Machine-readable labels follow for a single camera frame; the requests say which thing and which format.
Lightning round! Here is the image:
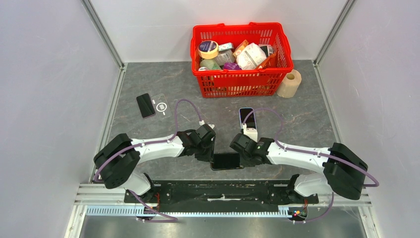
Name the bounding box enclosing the white slotted cable duct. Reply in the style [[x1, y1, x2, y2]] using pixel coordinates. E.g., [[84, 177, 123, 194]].
[[86, 203, 293, 219]]

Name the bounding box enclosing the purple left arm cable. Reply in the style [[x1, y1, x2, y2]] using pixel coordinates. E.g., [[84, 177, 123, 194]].
[[93, 99, 208, 223]]

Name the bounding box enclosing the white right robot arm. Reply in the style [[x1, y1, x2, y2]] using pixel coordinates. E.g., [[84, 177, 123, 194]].
[[230, 133, 368, 203]]

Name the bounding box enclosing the white crumpled paper bag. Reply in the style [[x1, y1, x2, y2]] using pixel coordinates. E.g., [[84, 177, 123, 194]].
[[236, 43, 267, 70]]

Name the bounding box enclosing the light blue phone case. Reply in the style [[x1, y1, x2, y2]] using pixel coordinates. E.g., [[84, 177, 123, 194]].
[[238, 107, 258, 130]]

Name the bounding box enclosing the purple small package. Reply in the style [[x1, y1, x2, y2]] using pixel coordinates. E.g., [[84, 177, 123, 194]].
[[223, 62, 242, 70]]

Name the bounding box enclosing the clear magsafe phone case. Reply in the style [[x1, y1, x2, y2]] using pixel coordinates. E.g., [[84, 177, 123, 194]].
[[151, 94, 172, 119]]

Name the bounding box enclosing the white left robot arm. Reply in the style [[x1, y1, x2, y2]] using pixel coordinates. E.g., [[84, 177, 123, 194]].
[[94, 122, 216, 203]]

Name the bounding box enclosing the beige paper roll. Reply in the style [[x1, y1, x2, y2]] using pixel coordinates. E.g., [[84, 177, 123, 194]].
[[276, 69, 302, 98]]

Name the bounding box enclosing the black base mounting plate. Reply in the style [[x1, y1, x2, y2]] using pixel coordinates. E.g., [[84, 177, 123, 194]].
[[140, 180, 319, 211]]

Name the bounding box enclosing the masking tape roll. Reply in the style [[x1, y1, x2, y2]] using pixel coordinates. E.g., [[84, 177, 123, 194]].
[[198, 40, 219, 60]]

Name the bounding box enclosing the teal small box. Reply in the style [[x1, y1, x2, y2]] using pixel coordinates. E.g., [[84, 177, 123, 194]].
[[218, 43, 234, 52]]

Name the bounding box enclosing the red plastic shopping basket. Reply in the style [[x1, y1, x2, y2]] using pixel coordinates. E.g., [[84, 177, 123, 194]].
[[190, 22, 294, 98]]

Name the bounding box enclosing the dark round jar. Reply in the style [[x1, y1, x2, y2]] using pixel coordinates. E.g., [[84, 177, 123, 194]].
[[259, 44, 275, 57]]

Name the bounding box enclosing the orange small box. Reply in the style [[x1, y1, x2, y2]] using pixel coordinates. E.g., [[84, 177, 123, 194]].
[[233, 40, 249, 58]]

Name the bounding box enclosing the grey wrapped packet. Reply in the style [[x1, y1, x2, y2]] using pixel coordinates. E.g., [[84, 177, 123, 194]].
[[213, 50, 236, 66]]

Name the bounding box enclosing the green pale bottle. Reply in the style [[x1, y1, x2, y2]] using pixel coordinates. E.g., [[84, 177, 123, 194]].
[[200, 59, 221, 70]]

